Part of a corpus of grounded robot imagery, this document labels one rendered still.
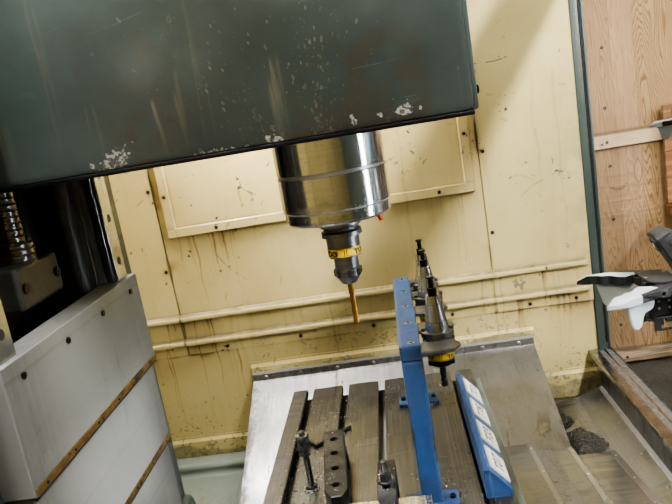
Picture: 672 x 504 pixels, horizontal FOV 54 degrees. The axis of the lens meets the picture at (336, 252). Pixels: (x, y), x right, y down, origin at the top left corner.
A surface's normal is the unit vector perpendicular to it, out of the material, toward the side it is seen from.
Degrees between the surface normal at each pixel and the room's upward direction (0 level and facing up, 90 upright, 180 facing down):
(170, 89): 90
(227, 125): 90
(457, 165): 90
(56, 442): 88
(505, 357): 24
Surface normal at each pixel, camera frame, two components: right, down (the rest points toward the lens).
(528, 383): -0.18, -0.79
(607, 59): -0.05, 0.22
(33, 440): 0.99, -0.15
